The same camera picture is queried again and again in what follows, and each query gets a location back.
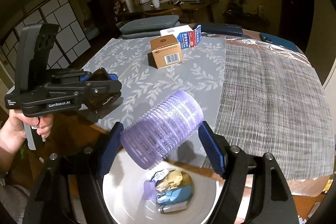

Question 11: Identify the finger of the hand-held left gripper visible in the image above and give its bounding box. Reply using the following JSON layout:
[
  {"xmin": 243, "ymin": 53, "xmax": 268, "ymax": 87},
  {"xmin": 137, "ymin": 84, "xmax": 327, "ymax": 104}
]
[
  {"xmin": 43, "ymin": 80, "xmax": 123, "ymax": 120},
  {"xmin": 50, "ymin": 68, "xmax": 118, "ymax": 86}
]

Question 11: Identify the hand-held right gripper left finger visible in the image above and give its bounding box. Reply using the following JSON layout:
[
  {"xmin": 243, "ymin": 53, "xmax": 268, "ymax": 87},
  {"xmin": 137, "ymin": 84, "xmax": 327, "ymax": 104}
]
[{"xmin": 25, "ymin": 122, "xmax": 124, "ymax": 224}]

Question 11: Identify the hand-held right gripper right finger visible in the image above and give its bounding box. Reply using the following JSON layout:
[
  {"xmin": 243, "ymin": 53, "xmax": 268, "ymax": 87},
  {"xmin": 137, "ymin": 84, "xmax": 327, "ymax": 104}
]
[{"xmin": 198, "ymin": 121, "xmax": 300, "ymax": 224}]

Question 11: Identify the white round bin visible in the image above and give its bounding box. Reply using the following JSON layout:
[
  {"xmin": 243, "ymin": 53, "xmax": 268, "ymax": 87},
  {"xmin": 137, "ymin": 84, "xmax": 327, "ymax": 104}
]
[{"xmin": 102, "ymin": 151, "xmax": 218, "ymax": 224}]

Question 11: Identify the large purple hair roller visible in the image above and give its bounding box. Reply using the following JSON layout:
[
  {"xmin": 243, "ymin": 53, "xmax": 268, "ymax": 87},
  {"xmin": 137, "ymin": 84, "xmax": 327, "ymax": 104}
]
[{"xmin": 119, "ymin": 91, "xmax": 204, "ymax": 170}]

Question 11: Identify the small purple hair roller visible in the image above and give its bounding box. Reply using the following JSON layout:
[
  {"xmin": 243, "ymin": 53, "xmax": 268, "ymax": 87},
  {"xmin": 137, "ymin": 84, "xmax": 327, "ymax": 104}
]
[{"xmin": 144, "ymin": 181, "xmax": 158, "ymax": 199}]

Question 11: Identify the person's left forearm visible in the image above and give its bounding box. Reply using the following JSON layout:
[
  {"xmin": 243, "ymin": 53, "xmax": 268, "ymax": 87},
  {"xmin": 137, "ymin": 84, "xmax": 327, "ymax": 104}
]
[{"xmin": 0, "ymin": 119, "xmax": 27, "ymax": 161}]

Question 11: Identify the person's left hand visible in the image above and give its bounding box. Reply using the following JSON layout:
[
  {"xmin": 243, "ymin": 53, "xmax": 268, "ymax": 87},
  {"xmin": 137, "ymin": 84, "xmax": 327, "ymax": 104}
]
[{"xmin": 9, "ymin": 110, "xmax": 53, "ymax": 141}]

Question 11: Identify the grey leaf pattern cloth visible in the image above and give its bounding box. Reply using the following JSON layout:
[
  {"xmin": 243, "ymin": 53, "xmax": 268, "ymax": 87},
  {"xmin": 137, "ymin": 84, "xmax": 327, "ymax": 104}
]
[{"xmin": 83, "ymin": 35, "xmax": 226, "ymax": 169}]

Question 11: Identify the sliding paper door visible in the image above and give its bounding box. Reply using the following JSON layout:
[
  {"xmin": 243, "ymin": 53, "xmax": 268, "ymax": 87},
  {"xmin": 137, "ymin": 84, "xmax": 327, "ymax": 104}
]
[{"xmin": 0, "ymin": 0, "xmax": 91, "ymax": 69}]

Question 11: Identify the blue crumpled wrapper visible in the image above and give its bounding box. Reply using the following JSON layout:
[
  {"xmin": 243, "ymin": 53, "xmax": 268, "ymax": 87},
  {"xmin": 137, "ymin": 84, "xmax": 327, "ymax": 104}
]
[{"xmin": 157, "ymin": 186, "xmax": 193, "ymax": 203}]

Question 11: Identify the dark grey pouch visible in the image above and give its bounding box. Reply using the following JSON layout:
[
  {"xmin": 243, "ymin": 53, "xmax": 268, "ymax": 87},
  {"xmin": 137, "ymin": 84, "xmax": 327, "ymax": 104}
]
[{"xmin": 122, "ymin": 29, "xmax": 163, "ymax": 40}]

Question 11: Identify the orange cardboard box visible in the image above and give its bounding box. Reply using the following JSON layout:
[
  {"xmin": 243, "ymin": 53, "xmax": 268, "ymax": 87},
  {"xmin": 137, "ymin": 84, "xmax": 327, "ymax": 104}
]
[{"xmin": 147, "ymin": 34, "xmax": 183, "ymax": 69}]

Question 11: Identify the woven grey placemat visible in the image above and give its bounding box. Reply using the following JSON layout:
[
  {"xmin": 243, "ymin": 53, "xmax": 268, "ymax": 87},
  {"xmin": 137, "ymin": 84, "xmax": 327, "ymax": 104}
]
[{"xmin": 215, "ymin": 43, "xmax": 330, "ymax": 180}]

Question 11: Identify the dark wooden cabinet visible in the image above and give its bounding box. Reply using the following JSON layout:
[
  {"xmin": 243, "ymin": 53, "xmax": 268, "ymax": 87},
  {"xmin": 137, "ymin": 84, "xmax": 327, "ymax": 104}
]
[{"xmin": 87, "ymin": 0, "xmax": 118, "ymax": 30}]

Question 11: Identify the grey zip pouch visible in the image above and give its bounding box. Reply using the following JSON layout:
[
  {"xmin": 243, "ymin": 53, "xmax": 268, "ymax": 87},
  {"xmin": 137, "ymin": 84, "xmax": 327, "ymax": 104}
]
[{"xmin": 119, "ymin": 15, "xmax": 180, "ymax": 33}]

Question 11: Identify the red blue white box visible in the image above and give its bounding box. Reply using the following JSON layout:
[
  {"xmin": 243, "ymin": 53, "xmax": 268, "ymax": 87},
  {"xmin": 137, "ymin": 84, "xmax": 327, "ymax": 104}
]
[{"xmin": 177, "ymin": 25, "xmax": 202, "ymax": 49}]

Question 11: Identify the wooden side table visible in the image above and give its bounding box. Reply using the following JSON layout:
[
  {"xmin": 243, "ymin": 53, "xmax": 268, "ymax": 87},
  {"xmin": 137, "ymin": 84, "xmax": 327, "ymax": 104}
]
[{"xmin": 118, "ymin": 0, "xmax": 219, "ymax": 24}]

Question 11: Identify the dark blue phone case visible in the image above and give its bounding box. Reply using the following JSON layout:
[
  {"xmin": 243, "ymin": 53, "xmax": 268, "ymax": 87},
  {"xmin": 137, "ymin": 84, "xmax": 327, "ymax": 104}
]
[{"xmin": 194, "ymin": 22, "xmax": 243, "ymax": 35}]

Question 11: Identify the blue phone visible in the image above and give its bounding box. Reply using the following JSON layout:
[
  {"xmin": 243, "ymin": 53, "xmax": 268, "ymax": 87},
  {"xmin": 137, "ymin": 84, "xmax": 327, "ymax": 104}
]
[{"xmin": 260, "ymin": 32, "xmax": 300, "ymax": 53}]

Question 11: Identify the potted plant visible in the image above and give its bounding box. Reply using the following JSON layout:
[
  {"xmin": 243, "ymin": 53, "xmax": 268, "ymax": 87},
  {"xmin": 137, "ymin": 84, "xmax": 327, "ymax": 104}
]
[{"xmin": 227, "ymin": 0, "xmax": 247, "ymax": 14}]

